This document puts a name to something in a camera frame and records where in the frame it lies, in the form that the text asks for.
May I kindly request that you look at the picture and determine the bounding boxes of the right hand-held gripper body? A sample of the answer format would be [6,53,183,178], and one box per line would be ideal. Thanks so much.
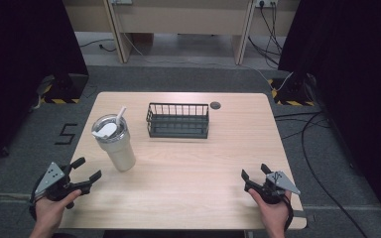
[243,170,302,205]

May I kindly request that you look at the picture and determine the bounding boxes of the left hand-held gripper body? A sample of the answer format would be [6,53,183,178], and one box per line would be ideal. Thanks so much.
[34,161,91,202]

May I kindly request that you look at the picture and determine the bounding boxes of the cream tumbler with lid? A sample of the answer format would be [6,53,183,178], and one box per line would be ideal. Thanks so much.
[90,113,137,173]

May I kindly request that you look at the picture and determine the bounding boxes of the black wire basket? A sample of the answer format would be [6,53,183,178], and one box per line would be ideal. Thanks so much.
[145,102,210,140]

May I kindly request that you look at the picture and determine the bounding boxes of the person's right hand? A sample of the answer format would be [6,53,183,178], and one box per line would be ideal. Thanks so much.
[247,187,293,234]

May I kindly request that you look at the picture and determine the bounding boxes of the person's left hand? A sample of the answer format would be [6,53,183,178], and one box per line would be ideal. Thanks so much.
[33,188,82,234]

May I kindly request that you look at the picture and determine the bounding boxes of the white straw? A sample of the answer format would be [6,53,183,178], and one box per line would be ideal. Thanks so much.
[115,105,127,126]

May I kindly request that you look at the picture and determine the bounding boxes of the black stand base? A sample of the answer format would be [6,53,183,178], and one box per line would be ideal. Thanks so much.
[40,72,90,105]
[267,73,316,107]

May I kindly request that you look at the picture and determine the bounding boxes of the black curtain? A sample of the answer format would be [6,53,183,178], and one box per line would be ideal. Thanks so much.
[277,0,381,229]
[0,0,90,173]

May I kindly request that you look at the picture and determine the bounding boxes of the beige desk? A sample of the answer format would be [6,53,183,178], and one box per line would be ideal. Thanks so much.
[63,0,301,65]

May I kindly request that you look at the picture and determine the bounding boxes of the black wrist strap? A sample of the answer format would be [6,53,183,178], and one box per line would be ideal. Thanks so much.
[282,194,295,232]
[28,175,48,222]

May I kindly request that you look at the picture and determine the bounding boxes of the black floor cable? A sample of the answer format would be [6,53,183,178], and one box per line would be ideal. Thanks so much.
[78,38,117,53]
[301,112,368,238]

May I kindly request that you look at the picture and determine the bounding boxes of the bundle of black cables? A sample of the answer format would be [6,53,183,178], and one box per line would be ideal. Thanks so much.
[247,1,287,69]

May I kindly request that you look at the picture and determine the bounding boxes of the white wall socket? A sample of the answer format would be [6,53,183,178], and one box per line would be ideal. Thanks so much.
[255,0,279,8]

